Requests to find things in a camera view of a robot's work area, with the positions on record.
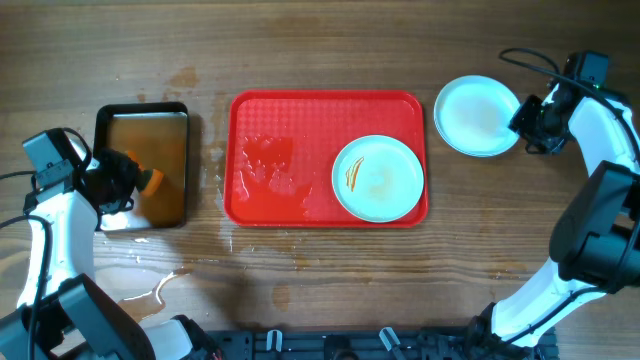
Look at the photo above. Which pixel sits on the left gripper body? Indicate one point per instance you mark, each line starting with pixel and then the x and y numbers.
pixel 117 177

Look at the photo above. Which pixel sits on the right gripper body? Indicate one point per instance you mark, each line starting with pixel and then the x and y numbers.
pixel 540 127

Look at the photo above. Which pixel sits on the green orange sponge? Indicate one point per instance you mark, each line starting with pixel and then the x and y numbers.
pixel 147 181

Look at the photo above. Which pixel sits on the white plate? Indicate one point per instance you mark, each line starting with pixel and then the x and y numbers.
pixel 466 135
pixel 484 98
pixel 377 179

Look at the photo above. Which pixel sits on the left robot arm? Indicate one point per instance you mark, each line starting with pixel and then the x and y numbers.
pixel 72 189

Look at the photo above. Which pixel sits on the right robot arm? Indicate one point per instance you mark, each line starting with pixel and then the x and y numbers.
pixel 594 246

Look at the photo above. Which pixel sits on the red plastic tray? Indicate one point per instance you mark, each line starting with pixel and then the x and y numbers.
pixel 282 145

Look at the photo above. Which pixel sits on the black water-filled pan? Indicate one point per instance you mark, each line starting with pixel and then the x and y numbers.
pixel 159 135

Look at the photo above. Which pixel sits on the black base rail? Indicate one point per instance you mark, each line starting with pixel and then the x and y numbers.
pixel 425 344

